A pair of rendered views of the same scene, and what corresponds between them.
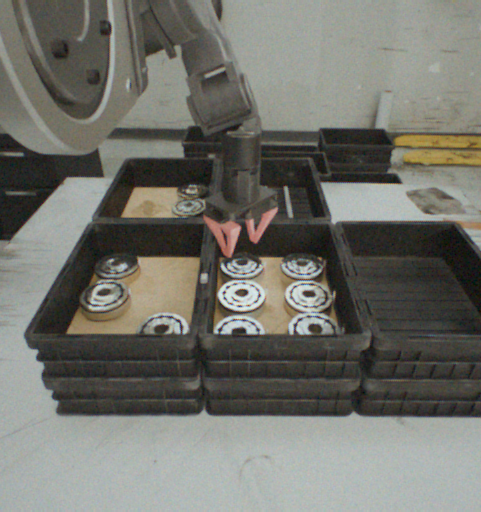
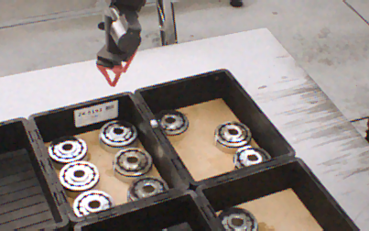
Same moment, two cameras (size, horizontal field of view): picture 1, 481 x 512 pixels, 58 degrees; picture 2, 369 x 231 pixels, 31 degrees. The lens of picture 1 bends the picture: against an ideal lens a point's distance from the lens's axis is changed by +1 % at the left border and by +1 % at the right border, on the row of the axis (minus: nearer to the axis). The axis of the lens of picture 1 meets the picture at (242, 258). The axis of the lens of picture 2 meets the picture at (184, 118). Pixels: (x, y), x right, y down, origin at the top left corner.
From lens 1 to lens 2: 2.01 m
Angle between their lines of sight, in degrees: 100
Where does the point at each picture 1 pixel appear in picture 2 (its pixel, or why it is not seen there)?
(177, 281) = (198, 175)
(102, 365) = (188, 97)
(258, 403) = not seen: hidden behind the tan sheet
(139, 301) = (211, 150)
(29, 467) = not seen: hidden behind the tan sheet
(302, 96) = not seen: outside the picture
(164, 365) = (154, 108)
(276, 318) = (101, 166)
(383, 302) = (16, 206)
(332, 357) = (51, 127)
